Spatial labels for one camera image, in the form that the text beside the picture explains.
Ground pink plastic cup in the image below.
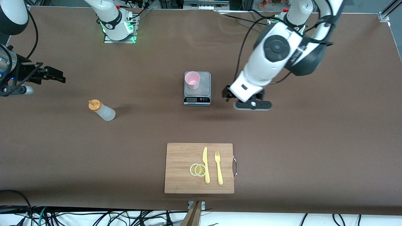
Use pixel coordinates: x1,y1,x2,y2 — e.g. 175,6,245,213
185,71,201,90

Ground translucent sauce bottle orange cap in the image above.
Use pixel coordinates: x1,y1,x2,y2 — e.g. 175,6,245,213
88,99,116,121

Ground silver digital kitchen scale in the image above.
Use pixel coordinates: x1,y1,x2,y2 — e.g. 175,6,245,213
183,71,211,106

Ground brown table cover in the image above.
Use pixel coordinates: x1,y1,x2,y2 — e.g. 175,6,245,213
0,6,402,216

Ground yellow plastic knife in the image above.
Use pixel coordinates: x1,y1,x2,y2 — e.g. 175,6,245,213
202,147,210,184

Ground yellow plastic fork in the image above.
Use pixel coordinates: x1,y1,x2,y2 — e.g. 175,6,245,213
214,151,224,185

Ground wooden cutting board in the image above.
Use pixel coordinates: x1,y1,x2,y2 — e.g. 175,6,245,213
164,143,237,194

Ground white power strip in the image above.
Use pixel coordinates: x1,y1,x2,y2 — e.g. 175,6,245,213
184,0,230,11

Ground wooden beam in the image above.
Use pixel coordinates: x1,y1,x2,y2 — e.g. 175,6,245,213
181,201,203,226

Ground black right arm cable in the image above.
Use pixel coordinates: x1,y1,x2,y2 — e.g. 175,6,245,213
27,9,39,60

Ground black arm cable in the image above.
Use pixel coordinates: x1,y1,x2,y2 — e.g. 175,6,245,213
27,9,39,60
234,17,333,83

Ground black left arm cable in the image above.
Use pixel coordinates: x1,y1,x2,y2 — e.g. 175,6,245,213
234,17,333,83

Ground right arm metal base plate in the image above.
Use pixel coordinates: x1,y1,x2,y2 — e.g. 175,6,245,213
104,34,137,44

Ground black cable on table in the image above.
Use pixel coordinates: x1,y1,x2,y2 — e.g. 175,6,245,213
217,9,274,28

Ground black floor cable loop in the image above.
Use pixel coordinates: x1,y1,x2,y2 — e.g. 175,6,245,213
0,190,32,226

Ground teal floor cable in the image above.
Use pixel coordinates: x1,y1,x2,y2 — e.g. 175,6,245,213
37,207,47,226

